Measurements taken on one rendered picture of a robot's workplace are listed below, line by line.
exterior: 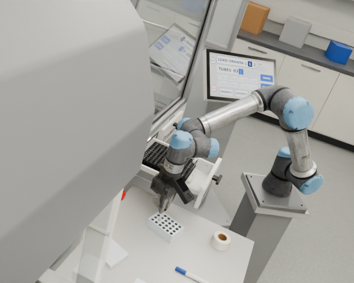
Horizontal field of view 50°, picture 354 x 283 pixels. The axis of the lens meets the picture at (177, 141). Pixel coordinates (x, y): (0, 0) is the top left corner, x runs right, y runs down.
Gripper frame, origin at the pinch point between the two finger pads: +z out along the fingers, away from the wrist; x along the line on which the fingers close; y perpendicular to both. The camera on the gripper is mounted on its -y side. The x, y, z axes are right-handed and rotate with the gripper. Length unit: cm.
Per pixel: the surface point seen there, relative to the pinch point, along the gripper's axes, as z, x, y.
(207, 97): -15, -83, 38
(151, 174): -6.1, -6.8, 14.3
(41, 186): -71, 84, -27
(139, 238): 5.1, 14.4, -1.0
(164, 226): 1.6, 4.8, -4.6
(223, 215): 78, -117, 10
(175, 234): 1.6, 5.2, -10.3
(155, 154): -5.9, -20.5, 23.5
